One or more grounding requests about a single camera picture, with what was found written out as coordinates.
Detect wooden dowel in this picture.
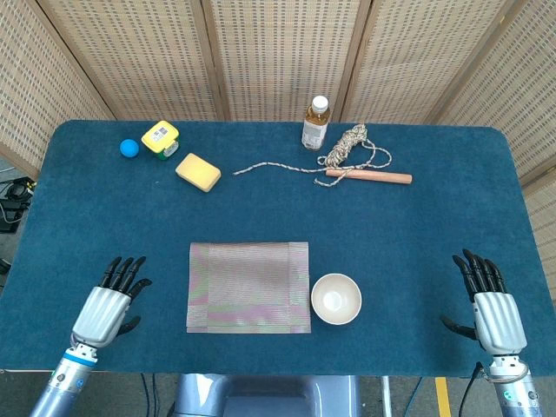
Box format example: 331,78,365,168
325,168,414,185

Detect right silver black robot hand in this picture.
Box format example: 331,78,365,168
440,248,529,355

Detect grey woven placemat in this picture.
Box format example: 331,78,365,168
186,242,313,334

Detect speckled braided rope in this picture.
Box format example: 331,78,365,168
233,123,393,189

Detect black cables on floor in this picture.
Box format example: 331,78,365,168
0,175,36,235

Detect yellow sponge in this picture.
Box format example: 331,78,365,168
175,152,222,193

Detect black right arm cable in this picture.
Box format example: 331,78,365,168
459,362,484,417

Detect woven bamboo folding screen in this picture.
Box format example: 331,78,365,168
0,0,556,301

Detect cream round bowl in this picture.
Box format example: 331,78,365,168
310,272,363,326

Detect tea bottle with white cap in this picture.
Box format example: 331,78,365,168
301,95,331,151

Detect thin cables under table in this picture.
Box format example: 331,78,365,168
139,373,160,417

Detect blue-grey robot torso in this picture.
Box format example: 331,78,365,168
171,373,361,417

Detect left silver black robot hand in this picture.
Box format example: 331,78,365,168
70,255,153,348

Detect green container with yellow lid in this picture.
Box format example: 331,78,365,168
141,120,182,162

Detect yellow floor tape strip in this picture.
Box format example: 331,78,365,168
434,376,451,417

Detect white table leg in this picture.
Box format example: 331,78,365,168
381,375,393,417

